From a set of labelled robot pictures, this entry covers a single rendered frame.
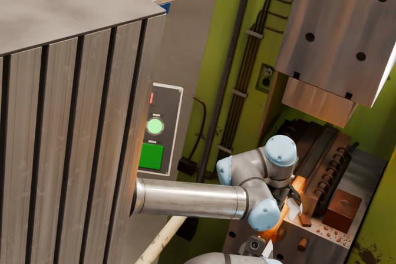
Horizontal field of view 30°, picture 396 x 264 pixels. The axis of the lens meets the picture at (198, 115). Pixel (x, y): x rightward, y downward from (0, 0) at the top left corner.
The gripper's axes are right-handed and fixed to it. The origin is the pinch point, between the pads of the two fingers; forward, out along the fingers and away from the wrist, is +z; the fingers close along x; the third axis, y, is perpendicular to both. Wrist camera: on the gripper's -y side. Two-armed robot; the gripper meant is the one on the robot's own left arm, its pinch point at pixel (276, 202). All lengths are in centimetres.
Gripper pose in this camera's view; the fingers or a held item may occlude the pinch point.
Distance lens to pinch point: 209.3
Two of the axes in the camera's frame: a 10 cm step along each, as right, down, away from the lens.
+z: 0.3, 5.2, 8.5
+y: -4.6, 7.6, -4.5
